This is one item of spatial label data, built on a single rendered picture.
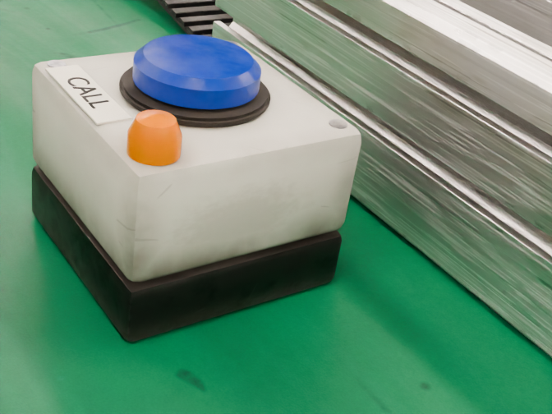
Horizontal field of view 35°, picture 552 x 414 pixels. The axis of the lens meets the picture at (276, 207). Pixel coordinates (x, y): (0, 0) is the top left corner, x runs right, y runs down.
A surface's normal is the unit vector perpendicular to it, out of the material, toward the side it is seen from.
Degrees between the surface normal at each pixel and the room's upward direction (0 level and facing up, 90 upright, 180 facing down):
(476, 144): 90
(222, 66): 3
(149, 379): 0
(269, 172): 90
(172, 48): 3
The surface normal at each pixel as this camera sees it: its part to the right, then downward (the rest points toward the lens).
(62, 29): 0.14, -0.84
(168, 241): 0.55, 0.50
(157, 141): 0.23, 0.15
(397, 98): -0.83, 0.19
